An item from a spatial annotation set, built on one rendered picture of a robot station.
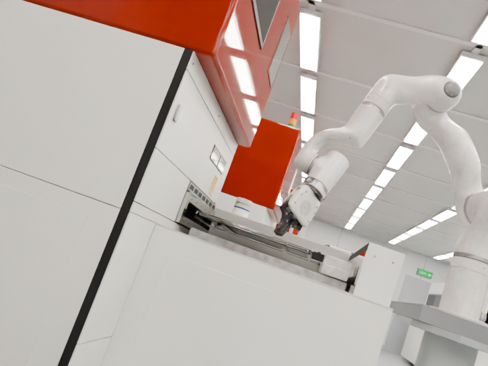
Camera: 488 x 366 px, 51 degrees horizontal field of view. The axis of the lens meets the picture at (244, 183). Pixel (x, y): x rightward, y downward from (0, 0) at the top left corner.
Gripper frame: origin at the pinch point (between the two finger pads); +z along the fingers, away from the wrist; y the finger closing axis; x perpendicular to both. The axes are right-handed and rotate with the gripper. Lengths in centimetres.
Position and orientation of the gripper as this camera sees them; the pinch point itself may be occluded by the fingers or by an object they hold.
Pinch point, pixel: (281, 229)
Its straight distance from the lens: 156.8
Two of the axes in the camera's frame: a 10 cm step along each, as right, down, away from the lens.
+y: 5.4, 7.2, 4.4
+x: -5.7, -0.7, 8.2
